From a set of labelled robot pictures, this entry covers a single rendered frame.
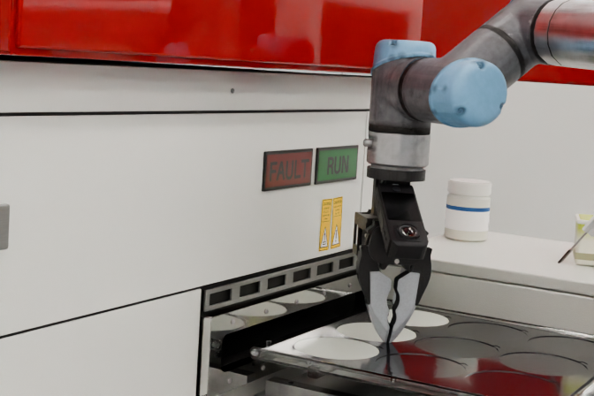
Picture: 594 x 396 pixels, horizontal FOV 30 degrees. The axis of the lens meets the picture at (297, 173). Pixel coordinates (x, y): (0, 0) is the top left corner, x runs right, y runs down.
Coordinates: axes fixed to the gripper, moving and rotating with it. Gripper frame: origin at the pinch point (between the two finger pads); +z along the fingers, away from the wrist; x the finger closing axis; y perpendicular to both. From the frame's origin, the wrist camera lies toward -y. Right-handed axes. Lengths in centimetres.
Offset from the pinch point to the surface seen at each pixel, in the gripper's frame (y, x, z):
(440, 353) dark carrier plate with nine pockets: -3.7, -5.4, 1.4
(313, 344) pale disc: -0.5, 9.5, 1.3
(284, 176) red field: 7.0, 12.9, -17.9
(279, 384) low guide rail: 0.2, 13.1, 6.5
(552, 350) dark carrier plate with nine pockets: -2.0, -20.3, 1.4
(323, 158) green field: 14.4, 6.4, -19.7
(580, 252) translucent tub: 20.6, -34.0, -7.2
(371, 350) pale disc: -3.1, 3.0, 1.3
